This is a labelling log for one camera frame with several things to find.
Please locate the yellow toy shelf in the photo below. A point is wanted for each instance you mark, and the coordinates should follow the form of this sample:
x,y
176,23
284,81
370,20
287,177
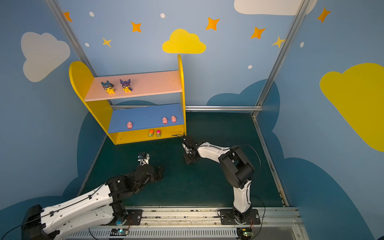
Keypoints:
x,y
113,119

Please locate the pink pig toy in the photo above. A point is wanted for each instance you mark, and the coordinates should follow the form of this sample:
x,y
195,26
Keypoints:
x,y
173,118
129,125
165,120

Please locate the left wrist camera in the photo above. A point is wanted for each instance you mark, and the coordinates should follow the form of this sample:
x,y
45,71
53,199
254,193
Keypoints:
x,y
143,159

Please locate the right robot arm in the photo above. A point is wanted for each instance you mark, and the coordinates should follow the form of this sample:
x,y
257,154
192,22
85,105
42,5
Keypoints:
x,y
236,166

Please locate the purple creature toy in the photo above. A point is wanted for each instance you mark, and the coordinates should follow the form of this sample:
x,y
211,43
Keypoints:
x,y
126,85

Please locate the right controller board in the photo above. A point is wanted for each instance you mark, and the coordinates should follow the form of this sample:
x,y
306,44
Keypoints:
x,y
244,234

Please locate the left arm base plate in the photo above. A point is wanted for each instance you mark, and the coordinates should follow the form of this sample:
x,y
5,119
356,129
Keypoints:
x,y
129,217

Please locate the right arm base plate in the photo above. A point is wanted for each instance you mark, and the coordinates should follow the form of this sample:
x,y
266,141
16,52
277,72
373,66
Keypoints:
x,y
228,216

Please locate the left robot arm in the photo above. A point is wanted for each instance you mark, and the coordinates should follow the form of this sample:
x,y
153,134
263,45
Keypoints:
x,y
101,206

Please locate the left controller board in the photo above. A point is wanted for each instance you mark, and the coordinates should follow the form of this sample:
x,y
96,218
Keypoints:
x,y
119,232

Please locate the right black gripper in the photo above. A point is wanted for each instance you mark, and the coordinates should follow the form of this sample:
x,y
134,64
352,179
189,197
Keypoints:
x,y
190,155

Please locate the controller board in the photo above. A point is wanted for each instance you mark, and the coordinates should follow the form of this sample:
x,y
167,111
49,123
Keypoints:
x,y
244,234
119,232

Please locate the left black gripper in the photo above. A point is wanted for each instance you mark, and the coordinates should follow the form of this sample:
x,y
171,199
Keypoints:
x,y
158,172

